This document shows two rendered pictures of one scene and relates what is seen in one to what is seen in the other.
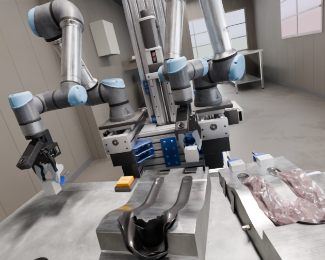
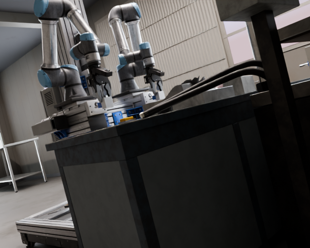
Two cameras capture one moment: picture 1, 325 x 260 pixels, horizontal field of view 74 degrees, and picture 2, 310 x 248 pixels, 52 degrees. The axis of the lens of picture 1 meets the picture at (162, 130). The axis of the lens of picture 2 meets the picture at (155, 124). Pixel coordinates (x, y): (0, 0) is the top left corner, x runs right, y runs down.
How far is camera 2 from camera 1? 1.85 m
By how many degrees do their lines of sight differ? 60
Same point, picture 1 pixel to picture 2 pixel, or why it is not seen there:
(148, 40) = not seen: hidden behind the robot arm
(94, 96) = (60, 76)
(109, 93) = (73, 74)
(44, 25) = (54, 8)
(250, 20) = (3, 115)
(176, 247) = not seen: hidden behind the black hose
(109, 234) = (187, 85)
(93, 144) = not seen: outside the picture
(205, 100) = (133, 85)
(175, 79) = (149, 51)
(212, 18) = (138, 36)
